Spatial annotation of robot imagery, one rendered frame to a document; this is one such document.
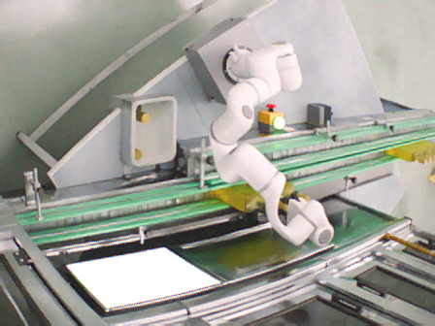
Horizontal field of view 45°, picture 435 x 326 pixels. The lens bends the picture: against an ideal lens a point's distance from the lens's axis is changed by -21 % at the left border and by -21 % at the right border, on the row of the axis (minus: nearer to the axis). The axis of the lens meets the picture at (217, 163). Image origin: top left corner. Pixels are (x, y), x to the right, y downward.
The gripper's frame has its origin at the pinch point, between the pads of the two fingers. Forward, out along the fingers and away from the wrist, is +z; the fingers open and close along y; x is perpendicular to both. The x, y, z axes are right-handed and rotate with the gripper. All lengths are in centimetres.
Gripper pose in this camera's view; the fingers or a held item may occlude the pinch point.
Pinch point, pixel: (285, 206)
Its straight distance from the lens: 207.8
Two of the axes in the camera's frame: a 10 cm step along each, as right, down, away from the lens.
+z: -3.6, -2.8, 8.9
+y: 0.1, -9.6, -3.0
